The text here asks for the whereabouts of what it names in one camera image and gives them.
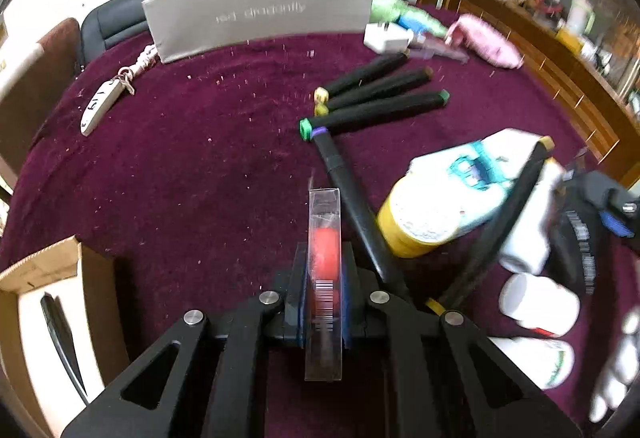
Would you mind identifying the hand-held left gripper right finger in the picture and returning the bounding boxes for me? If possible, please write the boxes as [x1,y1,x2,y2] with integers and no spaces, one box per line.
[342,242,584,438]

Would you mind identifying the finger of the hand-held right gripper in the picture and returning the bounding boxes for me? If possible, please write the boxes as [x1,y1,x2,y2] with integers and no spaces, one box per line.
[599,198,640,239]
[570,168,635,206]

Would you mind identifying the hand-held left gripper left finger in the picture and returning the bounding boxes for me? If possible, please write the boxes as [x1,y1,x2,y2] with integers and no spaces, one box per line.
[60,243,308,438]

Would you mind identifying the black sachet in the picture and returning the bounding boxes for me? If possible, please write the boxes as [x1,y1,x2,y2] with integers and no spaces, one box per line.
[547,183,602,297]

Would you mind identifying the clear box with red ball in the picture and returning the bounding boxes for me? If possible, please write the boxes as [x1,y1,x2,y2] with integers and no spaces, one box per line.
[305,187,346,383]

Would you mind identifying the yellow jar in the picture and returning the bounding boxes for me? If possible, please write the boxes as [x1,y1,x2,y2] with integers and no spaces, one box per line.
[376,178,481,259]

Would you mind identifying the tall white bottle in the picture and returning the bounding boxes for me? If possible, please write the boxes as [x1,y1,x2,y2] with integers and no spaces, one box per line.
[497,158,567,276]

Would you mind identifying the short white bottle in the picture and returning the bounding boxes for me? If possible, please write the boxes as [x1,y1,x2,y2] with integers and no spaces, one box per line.
[499,272,581,338]

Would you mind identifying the black marker purple cap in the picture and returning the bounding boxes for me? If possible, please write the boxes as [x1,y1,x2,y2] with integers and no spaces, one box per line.
[310,125,412,305]

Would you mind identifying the black marker olive cap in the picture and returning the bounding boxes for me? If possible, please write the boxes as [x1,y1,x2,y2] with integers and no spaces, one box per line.
[425,135,556,316]

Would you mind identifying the blue white tissue pack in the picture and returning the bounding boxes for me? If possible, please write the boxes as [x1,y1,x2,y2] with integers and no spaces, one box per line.
[407,128,551,240]

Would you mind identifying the white bottle green label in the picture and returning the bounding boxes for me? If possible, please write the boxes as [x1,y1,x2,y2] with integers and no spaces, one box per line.
[487,335,576,391]

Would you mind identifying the cardboard box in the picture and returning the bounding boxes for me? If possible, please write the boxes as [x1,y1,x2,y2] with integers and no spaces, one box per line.
[0,235,131,438]

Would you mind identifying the person's right hand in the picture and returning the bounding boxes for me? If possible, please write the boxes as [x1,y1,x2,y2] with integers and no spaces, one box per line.
[587,308,640,424]

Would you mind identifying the wooden cabinet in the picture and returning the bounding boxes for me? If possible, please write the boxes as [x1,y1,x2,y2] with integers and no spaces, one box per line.
[417,0,640,189]

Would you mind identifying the white cup green lid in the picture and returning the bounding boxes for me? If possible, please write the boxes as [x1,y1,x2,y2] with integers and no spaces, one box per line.
[565,0,597,37]

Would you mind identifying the black marker green caps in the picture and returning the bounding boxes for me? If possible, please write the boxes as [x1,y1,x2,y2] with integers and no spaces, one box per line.
[299,89,451,142]

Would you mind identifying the pink cloth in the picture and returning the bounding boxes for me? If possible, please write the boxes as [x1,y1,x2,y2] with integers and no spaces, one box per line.
[445,13,521,69]

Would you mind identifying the black marker brown cap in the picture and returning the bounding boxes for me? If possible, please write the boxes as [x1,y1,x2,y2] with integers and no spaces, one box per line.
[315,67,435,117]

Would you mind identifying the clear plastic packet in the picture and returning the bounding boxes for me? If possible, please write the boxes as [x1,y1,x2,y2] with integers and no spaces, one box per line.
[407,36,471,64]

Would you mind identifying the black marker yellow cap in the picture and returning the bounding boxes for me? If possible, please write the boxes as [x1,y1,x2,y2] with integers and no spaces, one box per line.
[314,51,411,102]

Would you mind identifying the black pen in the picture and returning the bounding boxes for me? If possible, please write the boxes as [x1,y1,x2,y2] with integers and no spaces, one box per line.
[40,293,90,406]

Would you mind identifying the blue packet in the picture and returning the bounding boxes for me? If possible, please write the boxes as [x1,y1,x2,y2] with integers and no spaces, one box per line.
[397,12,427,32]

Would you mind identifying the white charger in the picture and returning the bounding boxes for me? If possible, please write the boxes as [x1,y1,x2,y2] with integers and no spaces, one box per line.
[363,22,416,54]

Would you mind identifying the white key tag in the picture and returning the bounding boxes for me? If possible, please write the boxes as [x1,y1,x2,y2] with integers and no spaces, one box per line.
[80,78,124,137]

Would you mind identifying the green cloth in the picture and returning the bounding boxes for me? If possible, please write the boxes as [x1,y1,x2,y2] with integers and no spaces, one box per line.
[371,0,447,37]

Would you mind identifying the grey shoe box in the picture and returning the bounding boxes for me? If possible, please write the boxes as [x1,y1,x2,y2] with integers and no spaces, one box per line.
[141,0,378,64]

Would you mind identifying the black leather sofa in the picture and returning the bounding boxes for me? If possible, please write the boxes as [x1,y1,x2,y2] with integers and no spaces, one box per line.
[80,0,402,65]

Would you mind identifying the beige braided lanyard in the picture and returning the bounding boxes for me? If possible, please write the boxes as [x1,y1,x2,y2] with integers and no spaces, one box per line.
[117,44,159,94]

